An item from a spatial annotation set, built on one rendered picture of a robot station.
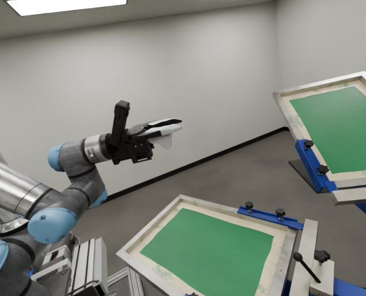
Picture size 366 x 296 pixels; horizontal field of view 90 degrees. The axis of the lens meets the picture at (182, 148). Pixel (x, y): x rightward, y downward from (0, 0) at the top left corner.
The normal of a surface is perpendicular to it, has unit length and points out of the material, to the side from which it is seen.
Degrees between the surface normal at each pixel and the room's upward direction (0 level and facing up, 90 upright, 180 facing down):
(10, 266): 87
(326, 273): 0
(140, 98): 90
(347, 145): 32
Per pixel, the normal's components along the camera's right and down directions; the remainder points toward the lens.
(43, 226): 0.00, 0.33
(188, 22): 0.36, 0.21
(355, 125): -0.28, -0.59
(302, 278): -0.24, -0.92
